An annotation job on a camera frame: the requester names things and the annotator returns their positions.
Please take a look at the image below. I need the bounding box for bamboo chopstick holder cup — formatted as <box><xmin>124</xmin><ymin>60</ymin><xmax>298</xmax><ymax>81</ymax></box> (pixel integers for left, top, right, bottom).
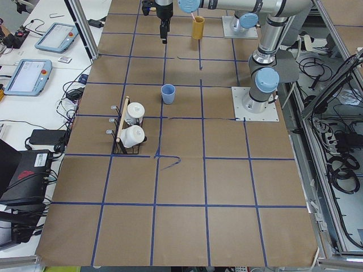
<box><xmin>192</xmin><ymin>16</ymin><xmax>205</xmax><ymax>40</ymax></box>

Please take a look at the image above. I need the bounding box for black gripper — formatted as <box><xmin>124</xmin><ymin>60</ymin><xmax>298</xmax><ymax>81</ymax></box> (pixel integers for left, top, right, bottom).
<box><xmin>155</xmin><ymin>0</ymin><xmax>174</xmax><ymax>44</ymax></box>

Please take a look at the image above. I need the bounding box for white mug near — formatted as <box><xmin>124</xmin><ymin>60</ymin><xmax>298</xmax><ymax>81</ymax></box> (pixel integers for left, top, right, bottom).
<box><xmin>120</xmin><ymin>125</ymin><xmax>146</xmax><ymax>148</ymax></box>

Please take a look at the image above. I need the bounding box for teach pendant near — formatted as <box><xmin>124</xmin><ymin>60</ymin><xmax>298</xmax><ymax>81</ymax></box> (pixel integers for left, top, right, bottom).
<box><xmin>4</xmin><ymin>59</ymin><xmax>53</xmax><ymax>96</ymax></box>

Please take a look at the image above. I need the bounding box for aluminium frame post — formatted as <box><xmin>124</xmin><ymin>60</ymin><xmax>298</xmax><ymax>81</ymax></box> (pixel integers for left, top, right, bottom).
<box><xmin>64</xmin><ymin>0</ymin><xmax>99</xmax><ymax>60</ymax></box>

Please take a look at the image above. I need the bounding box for blue plastic cup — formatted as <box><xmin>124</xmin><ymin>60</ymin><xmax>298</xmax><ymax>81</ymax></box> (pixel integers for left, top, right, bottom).
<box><xmin>161</xmin><ymin>84</ymin><xmax>176</xmax><ymax>105</ymax></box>

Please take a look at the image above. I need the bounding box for white mug far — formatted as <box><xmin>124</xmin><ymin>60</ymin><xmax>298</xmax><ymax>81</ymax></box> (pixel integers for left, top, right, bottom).
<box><xmin>125</xmin><ymin>102</ymin><xmax>145</xmax><ymax>125</ymax></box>

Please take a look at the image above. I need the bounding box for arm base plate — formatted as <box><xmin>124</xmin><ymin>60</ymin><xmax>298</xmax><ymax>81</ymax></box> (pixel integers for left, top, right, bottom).
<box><xmin>222</xmin><ymin>16</ymin><xmax>258</xmax><ymax>39</ymax></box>
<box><xmin>231</xmin><ymin>87</ymin><xmax>279</xmax><ymax>122</ymax></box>

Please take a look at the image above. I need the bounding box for white mug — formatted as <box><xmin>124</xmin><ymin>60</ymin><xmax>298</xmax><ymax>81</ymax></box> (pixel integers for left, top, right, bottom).
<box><xmin>120</xmin><ymin>125</ymin><xmax>146</xmax><ymax>148</ymax></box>
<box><xmin>125</xmin><ymin>102</ymin><xmax>145</xmax><ymax>125</ymax></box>

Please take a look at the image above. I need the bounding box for teach pendant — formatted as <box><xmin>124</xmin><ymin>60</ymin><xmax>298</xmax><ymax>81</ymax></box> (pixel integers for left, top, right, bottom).
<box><xmin>35</xmin><ymin>23</ymin><xmax>79</xmax><ymax>53</ymax></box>
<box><xmin>4</xmin><ymin>59</ymin><xmax>53</xmax><ymax>96</ymax></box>

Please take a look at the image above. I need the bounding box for black power adapter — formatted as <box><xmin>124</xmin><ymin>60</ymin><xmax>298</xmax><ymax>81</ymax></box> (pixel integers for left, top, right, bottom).
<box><xmin>28</xmin><ymin>129</ymin><xmax>66</xmax><ymax>145</ymax></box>

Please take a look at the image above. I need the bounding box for black wire mug rack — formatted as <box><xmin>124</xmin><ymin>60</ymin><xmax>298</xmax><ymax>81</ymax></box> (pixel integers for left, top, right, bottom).
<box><xmin>106</xmin><ymin>96</ymin><xmax>147</xmax><ymax>155</ymax></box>

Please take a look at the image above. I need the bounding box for teach pendant far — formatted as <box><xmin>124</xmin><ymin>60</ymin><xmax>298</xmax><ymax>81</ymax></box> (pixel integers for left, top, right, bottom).
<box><xmin>35</xmin><ymin>23</ymin><xmax>79</xmax><ymax>53</ymax></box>

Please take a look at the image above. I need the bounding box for black computer box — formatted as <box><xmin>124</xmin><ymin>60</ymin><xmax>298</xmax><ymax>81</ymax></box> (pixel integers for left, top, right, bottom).
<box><xmin>1</xmin><ymin>143</ymin><xmax>53</xmax><ymax>206</ymax></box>

